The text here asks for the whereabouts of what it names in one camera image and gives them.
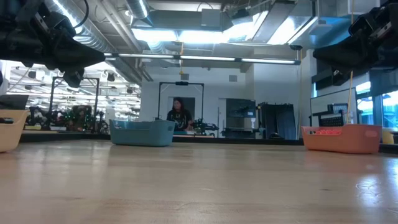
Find blue plastic bin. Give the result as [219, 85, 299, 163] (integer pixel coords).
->
[108, 119, 177, 147]

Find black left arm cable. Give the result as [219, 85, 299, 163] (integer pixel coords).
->
[73, 0, 91, 30]

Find black gantry frame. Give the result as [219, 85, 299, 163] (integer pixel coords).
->
[158, 81, 205, 135]
[49, 77, 101, 131]

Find yellow container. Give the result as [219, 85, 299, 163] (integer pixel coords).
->
[382, 129, 396, 145]

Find orange plastic bin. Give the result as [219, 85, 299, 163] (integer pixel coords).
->
[300, 123, 383, 155]

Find person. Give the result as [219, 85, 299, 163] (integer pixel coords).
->
[166, 96, 194, 132]

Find dark storage cabinet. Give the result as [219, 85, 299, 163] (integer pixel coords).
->
[226, 98, 257, 138]

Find whiteboard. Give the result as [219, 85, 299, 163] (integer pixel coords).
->
[310, 88, 358, 127]

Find black monitor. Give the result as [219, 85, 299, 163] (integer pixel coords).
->
[0, 95, 30, 111]

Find black perforated cart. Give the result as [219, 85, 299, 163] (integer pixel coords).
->
[310, 103, 349, 127]

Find black curtained cabinet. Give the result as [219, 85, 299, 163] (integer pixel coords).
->
[257, 102, 297, 140]

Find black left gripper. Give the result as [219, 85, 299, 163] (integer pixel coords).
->
[0, 0, 106, 89]

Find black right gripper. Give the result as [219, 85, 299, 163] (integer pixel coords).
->
[312, 0, 398, 80]

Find long ceiling light bar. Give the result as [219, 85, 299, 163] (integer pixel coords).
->
[104, 52, 301, 65]

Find background black robot arms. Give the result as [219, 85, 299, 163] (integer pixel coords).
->
[26, 105, 108, 132]

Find yellow plastic bin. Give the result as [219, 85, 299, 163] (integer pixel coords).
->
[0, 108, 30, 154]

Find orange studded block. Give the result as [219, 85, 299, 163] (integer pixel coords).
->
[314, 128, 343, 136]

